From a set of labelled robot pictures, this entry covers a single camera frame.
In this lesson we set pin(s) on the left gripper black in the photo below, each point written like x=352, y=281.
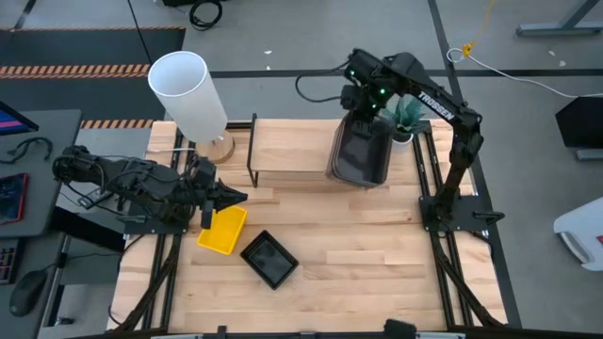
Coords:
x=207, y=186

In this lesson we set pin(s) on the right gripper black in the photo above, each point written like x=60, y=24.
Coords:
x=360, y=106

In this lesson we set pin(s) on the grey translucent plastic basket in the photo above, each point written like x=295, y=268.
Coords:
x=363, y=160

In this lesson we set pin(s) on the yellow slotted plastic basket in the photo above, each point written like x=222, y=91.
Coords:
x=221, y=230

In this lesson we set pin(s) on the black slotted plastic basket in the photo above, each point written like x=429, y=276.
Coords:
x=269, y=259

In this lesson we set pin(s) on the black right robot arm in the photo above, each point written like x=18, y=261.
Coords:
x=443, y=110

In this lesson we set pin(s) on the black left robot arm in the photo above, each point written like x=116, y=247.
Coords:
x=141, y=183

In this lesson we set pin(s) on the white plant pot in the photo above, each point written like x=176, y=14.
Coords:
x=404, y=138

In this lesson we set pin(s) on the green spiky plant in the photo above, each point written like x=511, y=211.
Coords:
x=405, y=115

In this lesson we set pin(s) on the round wooden lamp base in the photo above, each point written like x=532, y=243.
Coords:
x=221, y=150

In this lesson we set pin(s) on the white cylindrical lamp shade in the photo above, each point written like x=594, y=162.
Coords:
x=188, y=94

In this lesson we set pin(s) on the grey side table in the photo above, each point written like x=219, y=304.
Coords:
x=118, y=141

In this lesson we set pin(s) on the dark desk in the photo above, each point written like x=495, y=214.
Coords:
x=61, y=198

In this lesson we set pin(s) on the grey table leg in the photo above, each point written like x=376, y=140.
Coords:
x=556, y=29

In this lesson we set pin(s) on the black box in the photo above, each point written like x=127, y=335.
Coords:
x=581, y=122

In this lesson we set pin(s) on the red-edged tablet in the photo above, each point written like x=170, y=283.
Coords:
x=11, y=198

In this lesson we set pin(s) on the black hazard-striped floor mat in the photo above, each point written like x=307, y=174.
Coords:
x=70, y=47

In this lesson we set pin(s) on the black computer mouse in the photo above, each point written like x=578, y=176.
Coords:
x=27, y=294

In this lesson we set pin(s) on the computer monitor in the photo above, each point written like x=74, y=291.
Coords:
x=14, y=122

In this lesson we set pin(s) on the black keyboard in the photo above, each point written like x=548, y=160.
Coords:
x=7, y=261

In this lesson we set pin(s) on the white plastic object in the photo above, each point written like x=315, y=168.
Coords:
x=584, y=226

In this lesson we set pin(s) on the wooden shelf with black frame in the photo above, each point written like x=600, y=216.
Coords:
x=292, y=146

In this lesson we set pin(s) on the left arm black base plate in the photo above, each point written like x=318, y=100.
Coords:
x=141, y=226

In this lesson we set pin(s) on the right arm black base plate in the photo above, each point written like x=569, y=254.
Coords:
x=471, y=212

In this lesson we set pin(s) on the black aluminium rig frame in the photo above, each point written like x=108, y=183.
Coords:
x=501, y=263

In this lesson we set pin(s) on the black table-level camera block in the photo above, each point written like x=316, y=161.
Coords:
x=400, y=329

